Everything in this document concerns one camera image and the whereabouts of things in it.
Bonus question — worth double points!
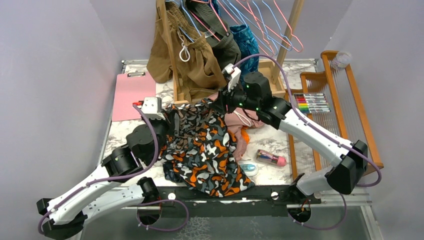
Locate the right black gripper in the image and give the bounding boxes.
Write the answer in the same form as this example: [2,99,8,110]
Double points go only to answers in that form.
[209,79,260,115]

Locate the orange camouflage shorts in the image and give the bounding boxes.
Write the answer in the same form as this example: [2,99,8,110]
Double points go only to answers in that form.
[160,98,255,198]

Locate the dark leaf print shorts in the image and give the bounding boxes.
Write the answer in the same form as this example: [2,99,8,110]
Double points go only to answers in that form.
[162,161,192,188]

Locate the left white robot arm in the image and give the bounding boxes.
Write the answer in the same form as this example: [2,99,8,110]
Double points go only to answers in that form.
[36,109,180,240]

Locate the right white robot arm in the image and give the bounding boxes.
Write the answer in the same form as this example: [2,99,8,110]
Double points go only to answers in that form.
[210,66,368,204]

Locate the pink shorts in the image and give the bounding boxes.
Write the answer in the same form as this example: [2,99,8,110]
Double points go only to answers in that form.
[208,108,264,162]

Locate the brown hanging shorts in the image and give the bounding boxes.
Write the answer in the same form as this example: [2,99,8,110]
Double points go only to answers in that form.
[146,0,227,103]

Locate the blue patterned hanging shorts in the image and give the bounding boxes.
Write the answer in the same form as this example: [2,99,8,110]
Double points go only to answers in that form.
[229,24,259,84]

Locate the dark green hanging shorts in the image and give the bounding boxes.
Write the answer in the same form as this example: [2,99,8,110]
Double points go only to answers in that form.
[183,0,241,69]

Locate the wooden clothes rack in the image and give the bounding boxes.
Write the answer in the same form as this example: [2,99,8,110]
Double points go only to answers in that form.
[165,0,303,104]

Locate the pink clipboard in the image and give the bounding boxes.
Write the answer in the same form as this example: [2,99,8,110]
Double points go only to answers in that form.
[111,71,156,122]

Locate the clear blue plastic package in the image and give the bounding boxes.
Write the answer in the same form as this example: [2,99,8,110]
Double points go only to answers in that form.
[239,163,259,177]

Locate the pink cylindrical bottle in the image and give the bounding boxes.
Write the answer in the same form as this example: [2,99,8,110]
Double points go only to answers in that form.
[255,149,287,167]

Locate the set of coloured markers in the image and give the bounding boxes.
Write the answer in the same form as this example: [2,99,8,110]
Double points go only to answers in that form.
[293,93,331,114]

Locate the wooden weaving loom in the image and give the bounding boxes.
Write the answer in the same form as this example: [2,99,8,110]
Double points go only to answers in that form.
[286,50,384,169]

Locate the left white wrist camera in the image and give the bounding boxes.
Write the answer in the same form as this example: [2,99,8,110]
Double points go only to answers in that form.
[132,97,165,120]

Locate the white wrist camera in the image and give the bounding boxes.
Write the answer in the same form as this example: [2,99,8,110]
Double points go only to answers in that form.
[132,97,165,120]
[222,63,241,92]

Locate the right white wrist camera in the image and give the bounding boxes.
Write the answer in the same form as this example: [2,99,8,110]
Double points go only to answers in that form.
[222,63,241,92]

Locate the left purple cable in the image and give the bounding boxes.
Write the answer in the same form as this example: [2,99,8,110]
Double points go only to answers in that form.
[37,103,191,237]

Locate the purple cable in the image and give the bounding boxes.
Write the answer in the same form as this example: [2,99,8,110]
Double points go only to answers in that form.
[37,103,191,237]
[231,53,383,232]

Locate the blue wire hanger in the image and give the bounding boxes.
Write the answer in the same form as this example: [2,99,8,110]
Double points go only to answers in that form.
[217,0,304,55]

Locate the pink wire hanger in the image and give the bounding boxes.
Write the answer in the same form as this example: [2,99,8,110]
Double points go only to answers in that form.
[230,0,303,57]

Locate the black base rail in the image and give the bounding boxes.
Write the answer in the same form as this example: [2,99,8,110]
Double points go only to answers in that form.
[136,185,321,220]

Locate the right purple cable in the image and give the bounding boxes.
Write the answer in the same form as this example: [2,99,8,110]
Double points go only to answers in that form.
[231,53,383,232]

